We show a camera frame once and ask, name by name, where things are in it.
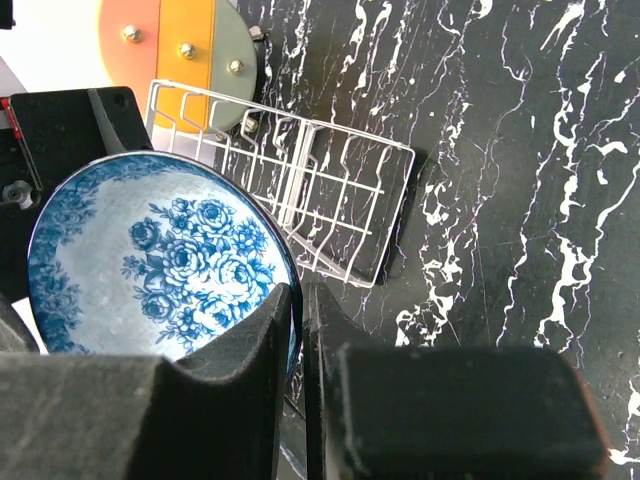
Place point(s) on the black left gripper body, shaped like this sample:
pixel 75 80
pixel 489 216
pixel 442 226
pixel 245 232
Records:
pixel 49 136

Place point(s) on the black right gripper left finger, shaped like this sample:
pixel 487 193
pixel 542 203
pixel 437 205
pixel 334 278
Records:
pixel 212 415

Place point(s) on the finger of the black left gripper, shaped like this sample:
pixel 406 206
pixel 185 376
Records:
pixel 15 336

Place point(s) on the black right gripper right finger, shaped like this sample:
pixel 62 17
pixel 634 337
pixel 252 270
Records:
pixel 376 411

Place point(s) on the blue rose pattern bowl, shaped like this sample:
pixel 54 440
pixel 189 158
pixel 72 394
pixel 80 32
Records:
pixel 153 253

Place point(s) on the white wire dish rack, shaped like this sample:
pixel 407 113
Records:
pixel 336 192

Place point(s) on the white cylinder with orange lid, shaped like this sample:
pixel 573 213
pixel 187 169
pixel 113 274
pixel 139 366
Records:
pixel 192 65

